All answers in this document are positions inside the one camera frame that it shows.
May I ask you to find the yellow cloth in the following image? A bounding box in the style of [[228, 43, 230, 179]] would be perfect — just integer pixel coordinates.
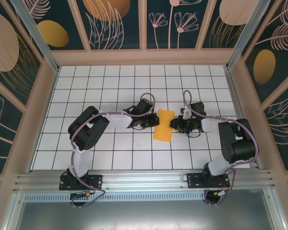
[[153, 108, 176, 144]]

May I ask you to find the grey metal plate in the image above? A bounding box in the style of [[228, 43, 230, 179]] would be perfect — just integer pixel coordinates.
[[13, 200, 278, 230]]

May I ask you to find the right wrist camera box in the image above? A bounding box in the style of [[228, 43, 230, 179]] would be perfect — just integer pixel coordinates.
[[179, 106, 192, 120]]

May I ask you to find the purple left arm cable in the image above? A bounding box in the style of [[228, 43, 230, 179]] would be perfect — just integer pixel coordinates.
[[70, 92, 157, 209]]

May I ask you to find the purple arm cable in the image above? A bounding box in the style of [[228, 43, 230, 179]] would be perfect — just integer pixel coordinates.
[[183, 90, 258, 207], [70, 92, 157, 209]]

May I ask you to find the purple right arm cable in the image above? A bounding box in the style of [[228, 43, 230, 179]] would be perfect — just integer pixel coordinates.
[[183, 90, 258, 207]]

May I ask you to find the aluminium side rail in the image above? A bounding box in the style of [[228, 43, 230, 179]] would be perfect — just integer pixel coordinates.
[[224, 66, 264, 170]]

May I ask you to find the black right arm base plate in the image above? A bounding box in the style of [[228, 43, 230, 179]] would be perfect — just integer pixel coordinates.
[[186, 172, 231, 190]]

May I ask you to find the aluminium mounting rail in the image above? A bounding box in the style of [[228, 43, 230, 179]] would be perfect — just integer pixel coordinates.
[[13, 169, 276, 192]]

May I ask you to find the wall panel with feather outlines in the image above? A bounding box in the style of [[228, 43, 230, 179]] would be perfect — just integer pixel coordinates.
[[241, 0, 288, 104]]

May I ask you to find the wall panel with pink flowers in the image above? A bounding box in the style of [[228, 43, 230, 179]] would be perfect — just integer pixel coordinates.
[[145, 0, 216, 51]]

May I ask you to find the aluminium corner post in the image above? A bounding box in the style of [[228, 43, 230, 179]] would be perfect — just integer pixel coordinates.
[[10, 0, 61, 73], [225, 0, 271, 70]]

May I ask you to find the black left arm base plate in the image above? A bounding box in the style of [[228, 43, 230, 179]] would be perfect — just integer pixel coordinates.
[[59, 174, 104, 191]]

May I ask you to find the wall panel with pink leaves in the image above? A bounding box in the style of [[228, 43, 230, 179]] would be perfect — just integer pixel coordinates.
[[263, 71, 288, 172]]

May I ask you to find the wall panel with leaf outlines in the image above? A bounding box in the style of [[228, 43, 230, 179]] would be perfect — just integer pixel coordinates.
[[75, 0, 144, 51]]

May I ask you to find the grey slotted cable duct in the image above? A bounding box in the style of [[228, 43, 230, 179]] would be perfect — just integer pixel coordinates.
[[24, 193, 207, 202]]

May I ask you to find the wall panel with beige oval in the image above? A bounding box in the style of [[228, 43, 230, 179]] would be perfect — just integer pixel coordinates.
[[201, 0, 257, 50]]

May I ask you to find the wall panel with orange oval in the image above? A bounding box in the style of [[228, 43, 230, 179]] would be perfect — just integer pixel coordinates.
[[19, 0, 91, 51]]

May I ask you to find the wall panel with tulip outline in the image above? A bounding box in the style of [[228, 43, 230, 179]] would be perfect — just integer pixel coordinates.
[[0, 79, 24, 175]]

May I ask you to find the wall panel with beige circle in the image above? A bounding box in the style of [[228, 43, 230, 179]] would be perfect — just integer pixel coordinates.
[[0, 0, 44, 108]]

